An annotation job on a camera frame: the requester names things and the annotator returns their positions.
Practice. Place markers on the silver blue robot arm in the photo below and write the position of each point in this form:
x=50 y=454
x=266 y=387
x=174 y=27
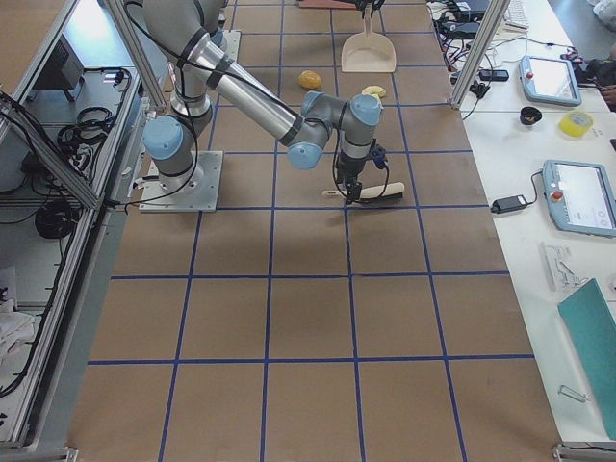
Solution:
x=189 y=34

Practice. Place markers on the aluminium frame post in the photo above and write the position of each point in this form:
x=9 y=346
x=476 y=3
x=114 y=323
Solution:
x=486 y=31

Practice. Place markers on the yellow tape roll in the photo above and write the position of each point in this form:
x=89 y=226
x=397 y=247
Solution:
x=575 y=123

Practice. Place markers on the teal folder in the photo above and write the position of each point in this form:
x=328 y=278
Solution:
x=591 y=328

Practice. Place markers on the lower teach pendant tablet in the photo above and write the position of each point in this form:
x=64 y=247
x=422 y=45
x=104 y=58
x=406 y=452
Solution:
x=579 y=197

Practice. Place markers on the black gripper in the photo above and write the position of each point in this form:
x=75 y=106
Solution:
x=350 y=168

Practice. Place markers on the black power adapter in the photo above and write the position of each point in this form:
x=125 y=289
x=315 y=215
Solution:
x=509 y=204

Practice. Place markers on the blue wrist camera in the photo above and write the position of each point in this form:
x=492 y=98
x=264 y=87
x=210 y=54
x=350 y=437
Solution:
x=379 y=156

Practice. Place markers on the upper teach pendant tablet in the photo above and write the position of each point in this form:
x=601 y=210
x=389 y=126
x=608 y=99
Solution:
x=550 y=81

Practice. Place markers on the beige dustpan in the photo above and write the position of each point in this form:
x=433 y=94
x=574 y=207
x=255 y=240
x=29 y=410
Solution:
x=368 y=51

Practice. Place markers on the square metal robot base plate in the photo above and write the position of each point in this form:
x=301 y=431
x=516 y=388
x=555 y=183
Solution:
x=187 y=193

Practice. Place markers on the teach pendant tablet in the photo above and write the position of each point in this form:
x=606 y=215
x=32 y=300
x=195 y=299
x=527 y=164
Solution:
x=579 y=197
x=550 y=81

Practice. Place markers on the white hand brush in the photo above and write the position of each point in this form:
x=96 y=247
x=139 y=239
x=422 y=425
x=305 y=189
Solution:
x=391 y=190

